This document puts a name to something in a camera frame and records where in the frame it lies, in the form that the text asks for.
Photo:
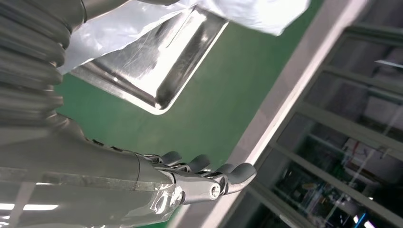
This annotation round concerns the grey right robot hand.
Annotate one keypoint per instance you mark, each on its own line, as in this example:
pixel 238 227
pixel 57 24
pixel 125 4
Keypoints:
pixel 78 176

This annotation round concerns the electronic scale with steel tray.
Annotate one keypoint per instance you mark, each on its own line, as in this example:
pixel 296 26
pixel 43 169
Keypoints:
pixel 157 69

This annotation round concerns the glass partition metal frame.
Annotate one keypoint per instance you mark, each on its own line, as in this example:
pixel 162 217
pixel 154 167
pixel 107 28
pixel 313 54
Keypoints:
pixel 346 126

